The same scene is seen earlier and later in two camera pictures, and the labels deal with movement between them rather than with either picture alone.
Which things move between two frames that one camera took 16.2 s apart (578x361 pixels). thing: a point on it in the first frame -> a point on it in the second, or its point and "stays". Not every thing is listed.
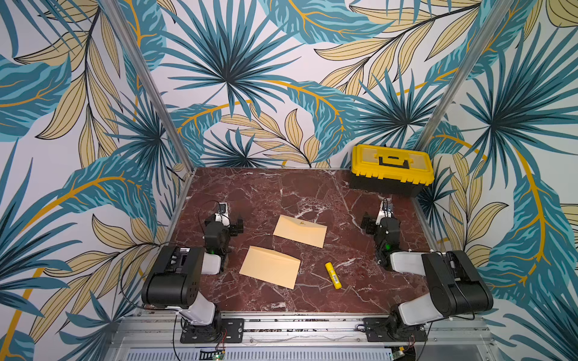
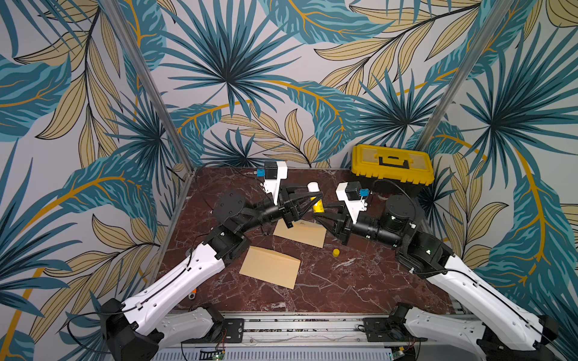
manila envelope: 308,232 stays
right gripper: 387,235 -> 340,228
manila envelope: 270,267 stays
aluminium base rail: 302,337 stays
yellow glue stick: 336,280 -> 313,186
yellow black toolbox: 397,171 stays
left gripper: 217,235 -> 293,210
